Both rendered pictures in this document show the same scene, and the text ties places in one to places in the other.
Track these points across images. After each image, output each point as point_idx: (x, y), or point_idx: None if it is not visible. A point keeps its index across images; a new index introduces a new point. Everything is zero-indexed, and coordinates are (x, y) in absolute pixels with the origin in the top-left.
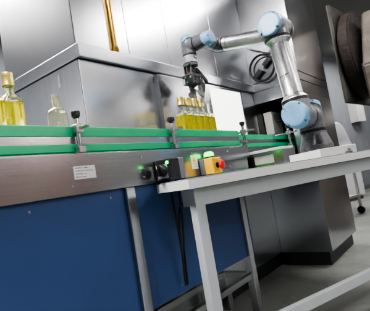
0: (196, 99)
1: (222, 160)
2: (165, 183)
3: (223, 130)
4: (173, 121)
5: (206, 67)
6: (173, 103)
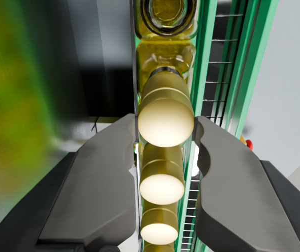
0: (184, 185)
1: (252, 149)
2: None
3: (256, 79)
4: (66, 149)
5: None
6: (12, 205)
